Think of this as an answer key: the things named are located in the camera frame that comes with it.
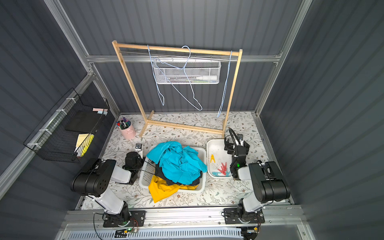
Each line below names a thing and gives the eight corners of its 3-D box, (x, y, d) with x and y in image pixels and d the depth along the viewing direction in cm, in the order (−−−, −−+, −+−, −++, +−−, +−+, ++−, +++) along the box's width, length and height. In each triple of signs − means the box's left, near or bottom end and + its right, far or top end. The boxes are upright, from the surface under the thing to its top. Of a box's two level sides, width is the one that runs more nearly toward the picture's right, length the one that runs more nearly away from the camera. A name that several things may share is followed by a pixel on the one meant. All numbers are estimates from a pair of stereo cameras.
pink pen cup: (122, 139, 107) (114, 127, 96) (126, 130, 113) (118, 117, 102) (134, 139, 107) (127, 127, 96) (137, 130, 113) (131, 117, 102)
